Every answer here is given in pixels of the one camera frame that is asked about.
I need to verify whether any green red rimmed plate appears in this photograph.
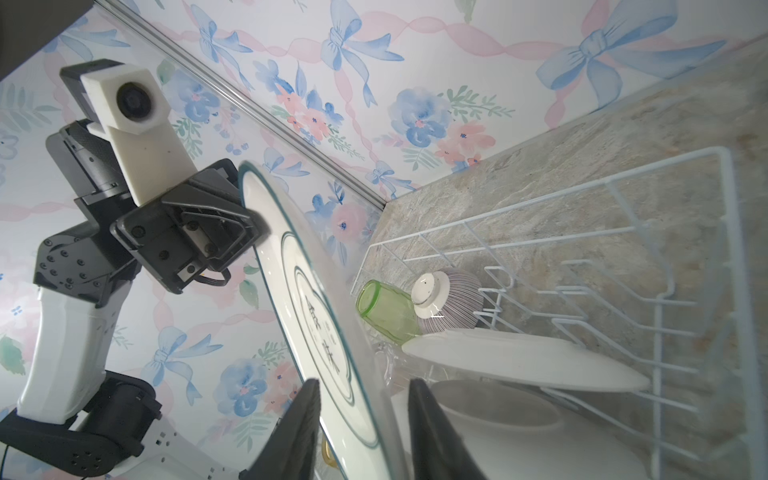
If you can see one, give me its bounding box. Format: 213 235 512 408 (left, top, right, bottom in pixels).
402 328 651 393

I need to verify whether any yellow plastic cup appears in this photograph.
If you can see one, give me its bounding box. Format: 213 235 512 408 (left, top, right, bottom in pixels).
321 439 339 469

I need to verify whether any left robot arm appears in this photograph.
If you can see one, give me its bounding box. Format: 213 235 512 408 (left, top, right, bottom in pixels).
1 120 262 479

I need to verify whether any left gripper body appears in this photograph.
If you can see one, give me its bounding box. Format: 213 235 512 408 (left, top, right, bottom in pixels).
110 159 269 294

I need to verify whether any orange sunburst plate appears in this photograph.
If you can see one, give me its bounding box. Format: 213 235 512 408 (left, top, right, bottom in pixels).
391 380 647 479

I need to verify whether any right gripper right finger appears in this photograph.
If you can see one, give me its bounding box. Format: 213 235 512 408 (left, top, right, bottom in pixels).
407 379 485 480

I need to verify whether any white plate black ring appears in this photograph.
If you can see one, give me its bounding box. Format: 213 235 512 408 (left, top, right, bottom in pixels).
237 160 400 480

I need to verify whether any green plastic cup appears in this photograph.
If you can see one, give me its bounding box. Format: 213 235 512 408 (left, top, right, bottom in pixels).
356 280 422 346

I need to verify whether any white wire dish rack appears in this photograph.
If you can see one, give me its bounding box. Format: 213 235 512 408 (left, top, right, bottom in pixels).
352 146 767 479

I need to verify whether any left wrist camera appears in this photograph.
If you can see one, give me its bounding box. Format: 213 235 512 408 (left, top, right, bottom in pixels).
59 59 197 207

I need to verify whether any striped ceramic bowl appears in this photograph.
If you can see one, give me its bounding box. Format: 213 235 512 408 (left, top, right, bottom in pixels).
411 268 484 334

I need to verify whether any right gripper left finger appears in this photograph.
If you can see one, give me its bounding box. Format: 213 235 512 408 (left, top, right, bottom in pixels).
238 379 321 480

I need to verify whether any clear glass cup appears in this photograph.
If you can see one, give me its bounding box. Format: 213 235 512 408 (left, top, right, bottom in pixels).
373 342 421 396

